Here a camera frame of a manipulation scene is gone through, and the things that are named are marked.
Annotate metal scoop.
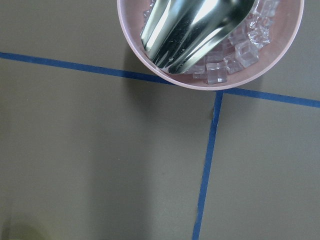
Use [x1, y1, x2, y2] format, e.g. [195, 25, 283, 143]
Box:
[140, 0, 255, 75]

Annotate clear ice cubes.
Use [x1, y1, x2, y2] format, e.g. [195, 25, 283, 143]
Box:
[142, 0, 280, 85]

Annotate pink bowl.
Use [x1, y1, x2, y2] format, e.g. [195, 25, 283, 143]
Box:
[117, 0, 305, 91]

